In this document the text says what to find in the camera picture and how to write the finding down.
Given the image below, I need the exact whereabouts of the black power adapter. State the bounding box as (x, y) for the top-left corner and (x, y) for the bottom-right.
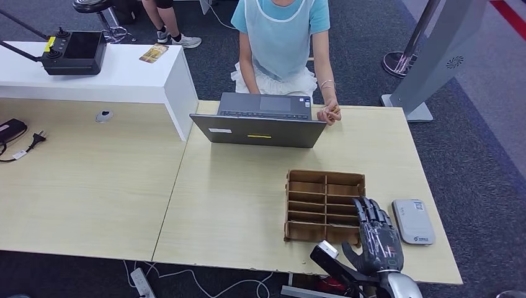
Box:
(0, 119), (28, 146)

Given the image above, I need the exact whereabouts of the grey kiosk stand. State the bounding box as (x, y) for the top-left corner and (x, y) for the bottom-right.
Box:
(380, 0), (490, 124)

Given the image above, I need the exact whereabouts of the chrome stanchion pole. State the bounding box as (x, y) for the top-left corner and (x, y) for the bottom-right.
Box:
(381, 0), (440, 79)

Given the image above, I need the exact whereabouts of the white floor cable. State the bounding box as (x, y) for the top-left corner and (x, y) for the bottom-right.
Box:
(208, 4), (237, 30)

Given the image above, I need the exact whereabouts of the white raised counter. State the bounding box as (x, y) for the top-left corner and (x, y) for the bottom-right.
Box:
(0, 41), (200, 142)

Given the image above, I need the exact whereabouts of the red object under desk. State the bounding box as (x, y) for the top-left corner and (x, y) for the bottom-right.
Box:
(316, 275), (348, 294)

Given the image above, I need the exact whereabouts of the black plug with cable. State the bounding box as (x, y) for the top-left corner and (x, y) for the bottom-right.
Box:
(0, 130), (47, 163)

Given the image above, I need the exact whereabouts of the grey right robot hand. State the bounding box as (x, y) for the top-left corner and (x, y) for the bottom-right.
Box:
(342, 197), (405, 276)

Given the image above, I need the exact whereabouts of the grey laptop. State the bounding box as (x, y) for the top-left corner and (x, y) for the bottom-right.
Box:
(189, 92), (328, 149)

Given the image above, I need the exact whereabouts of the black stool with chrome base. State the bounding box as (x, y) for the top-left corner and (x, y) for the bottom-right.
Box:
(71, 0), (137, 45)

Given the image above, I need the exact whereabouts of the black controller antenna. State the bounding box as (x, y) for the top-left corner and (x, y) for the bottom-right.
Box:
(0, 41), (43, 63)
(0, 9), (51, 42)

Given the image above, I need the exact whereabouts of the black joystick remote controller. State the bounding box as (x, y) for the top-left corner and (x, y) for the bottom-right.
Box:
(40, 27), (108, 76)

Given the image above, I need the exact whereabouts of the gold printed card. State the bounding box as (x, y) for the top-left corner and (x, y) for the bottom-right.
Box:
(138, 43), (170, 65)

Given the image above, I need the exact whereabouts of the person's left hand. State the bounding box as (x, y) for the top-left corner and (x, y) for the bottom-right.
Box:
(316, 101), (342, 126)

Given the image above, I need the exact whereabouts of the white power strip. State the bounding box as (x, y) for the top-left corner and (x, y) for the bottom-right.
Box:
(130, 267), (156, 298)

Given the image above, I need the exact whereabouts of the grey metal bar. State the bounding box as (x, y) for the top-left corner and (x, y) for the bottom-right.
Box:
(280, 284), (354, 298)

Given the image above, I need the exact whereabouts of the white power cable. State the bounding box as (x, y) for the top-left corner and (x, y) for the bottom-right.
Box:
(143, 263), (274, 298)

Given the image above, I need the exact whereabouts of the person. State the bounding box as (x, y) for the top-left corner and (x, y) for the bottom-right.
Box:
(141, 0), (203, 49)
(230, 0), (342, 126)

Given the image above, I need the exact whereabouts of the white card reader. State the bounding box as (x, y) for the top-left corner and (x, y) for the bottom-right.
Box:
(391, 199), (437, 246)

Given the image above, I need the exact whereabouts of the black bag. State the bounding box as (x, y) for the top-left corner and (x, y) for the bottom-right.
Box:
(112, 0), (143, 24)

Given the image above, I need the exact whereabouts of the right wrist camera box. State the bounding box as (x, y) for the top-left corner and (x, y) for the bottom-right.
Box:
(309, 240), (381, 291)

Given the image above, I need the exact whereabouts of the wooden compartment organiser box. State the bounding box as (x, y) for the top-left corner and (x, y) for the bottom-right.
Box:
(283, 169), (367, 249)

